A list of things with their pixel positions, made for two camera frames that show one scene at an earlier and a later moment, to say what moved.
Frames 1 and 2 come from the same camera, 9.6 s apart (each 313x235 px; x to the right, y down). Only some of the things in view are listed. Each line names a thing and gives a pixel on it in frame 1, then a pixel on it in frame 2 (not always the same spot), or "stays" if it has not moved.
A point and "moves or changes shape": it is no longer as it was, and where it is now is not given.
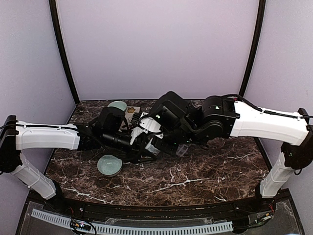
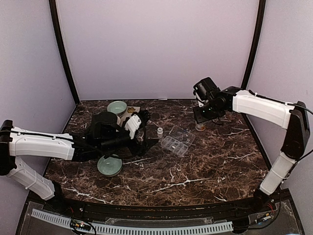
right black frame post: [260, 22] stays
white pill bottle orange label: [152, 149] moves or changes shape
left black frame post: [53, 7] stays
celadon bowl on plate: [119, 105] stays
